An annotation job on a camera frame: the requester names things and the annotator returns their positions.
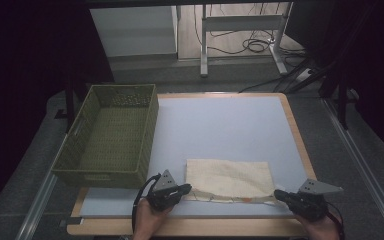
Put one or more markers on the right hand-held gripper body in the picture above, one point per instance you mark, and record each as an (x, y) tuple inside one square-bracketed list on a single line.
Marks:
[(308, 201)]

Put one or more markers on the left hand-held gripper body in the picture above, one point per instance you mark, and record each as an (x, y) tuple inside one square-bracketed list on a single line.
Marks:
[(163, 195)]

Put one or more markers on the cream patterned cloth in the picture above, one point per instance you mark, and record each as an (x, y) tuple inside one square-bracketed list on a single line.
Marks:
[(228, 178)]

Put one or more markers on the green woven plastic basket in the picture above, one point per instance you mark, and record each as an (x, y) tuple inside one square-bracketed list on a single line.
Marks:
[(113, 133)]

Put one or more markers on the person's left hand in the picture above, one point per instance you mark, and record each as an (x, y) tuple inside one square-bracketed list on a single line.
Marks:
[(150, 221)]

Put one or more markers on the person's right hand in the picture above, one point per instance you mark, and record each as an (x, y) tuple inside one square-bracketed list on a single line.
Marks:
[(320, 230)]

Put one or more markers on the white foam mat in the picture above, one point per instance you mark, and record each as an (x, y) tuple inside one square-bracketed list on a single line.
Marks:
[(226, 133)]

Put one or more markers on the black tape piece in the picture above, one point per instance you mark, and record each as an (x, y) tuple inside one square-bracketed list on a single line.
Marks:
[(71, 221)]

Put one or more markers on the black tripod stand legs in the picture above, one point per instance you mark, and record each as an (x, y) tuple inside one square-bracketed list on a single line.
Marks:
[(300, 78)]

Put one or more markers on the white power strip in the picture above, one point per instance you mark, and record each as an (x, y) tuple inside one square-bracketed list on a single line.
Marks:
[(303, 75)]

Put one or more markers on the black stand leg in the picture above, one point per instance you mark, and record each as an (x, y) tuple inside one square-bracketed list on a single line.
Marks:
[(69, 103)]

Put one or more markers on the white cabinet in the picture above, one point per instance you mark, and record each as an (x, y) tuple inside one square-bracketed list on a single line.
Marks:
[(133, 31)]

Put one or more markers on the aluminium rail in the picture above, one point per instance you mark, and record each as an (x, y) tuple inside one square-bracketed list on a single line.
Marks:
[(36, 203), (363, 166)]

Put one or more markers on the black stand post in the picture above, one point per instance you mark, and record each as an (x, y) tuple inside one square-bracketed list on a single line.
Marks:
[(341, 96)]

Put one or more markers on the white metal desk frame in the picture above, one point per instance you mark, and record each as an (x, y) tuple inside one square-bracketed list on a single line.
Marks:
[(243, 23)]

